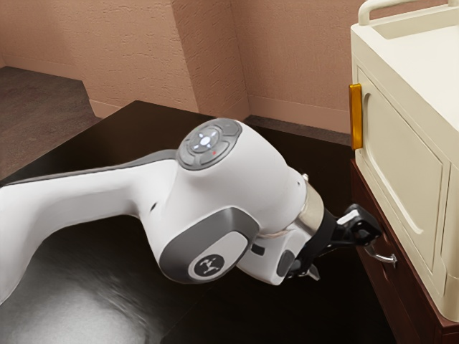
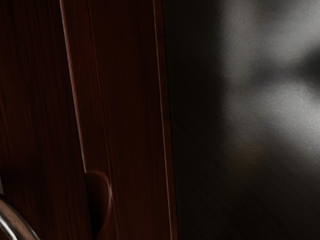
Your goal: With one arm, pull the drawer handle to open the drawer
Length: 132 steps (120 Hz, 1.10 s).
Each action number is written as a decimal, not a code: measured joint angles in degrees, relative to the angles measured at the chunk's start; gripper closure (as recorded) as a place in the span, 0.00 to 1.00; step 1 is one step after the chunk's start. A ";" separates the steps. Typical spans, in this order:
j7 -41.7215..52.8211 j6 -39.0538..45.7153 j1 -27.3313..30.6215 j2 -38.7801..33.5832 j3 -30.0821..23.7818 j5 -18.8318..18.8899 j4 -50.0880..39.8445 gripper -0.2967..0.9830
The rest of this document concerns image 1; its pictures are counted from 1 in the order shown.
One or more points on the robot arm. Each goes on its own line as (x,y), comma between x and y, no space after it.
(143,200)

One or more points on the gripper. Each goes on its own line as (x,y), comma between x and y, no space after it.
(328,233)

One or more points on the cream box with lid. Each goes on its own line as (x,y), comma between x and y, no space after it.
(405,125)

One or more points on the dark wood cabinet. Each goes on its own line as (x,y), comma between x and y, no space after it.
(401,286)

